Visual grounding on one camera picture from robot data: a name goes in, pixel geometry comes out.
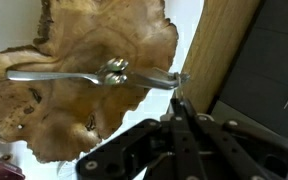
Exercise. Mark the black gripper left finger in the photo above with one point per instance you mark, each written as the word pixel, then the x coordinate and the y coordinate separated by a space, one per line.
pixel 170 150

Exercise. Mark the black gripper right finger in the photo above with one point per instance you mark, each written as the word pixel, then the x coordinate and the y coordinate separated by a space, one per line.
pixel 237 153

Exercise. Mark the leaf-shaped wooden tray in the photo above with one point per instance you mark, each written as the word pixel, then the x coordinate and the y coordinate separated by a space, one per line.
pixel 84 36

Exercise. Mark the dark kitchen cabinet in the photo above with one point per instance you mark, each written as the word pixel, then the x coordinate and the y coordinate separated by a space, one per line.
pixel 270 66

